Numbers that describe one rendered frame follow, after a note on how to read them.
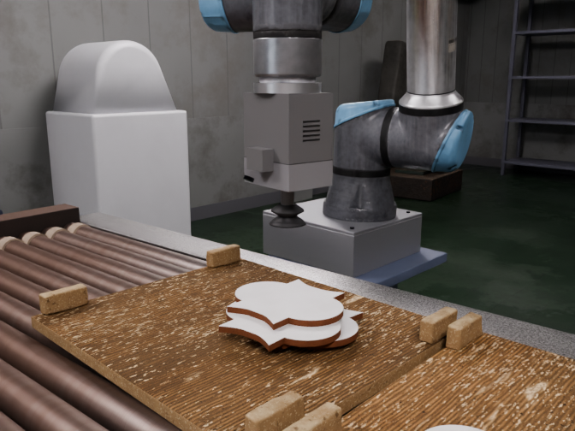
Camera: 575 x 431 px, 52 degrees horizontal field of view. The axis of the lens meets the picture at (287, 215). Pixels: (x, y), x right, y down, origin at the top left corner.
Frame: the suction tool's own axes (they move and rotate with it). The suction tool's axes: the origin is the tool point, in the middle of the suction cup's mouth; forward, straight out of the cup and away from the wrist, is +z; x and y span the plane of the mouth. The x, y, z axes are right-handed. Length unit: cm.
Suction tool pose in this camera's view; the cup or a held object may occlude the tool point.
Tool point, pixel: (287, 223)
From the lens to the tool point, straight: 68.4
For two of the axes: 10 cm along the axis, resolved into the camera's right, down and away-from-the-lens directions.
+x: 7.8, -1.4, 6.0
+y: 6.2, 1.8, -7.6
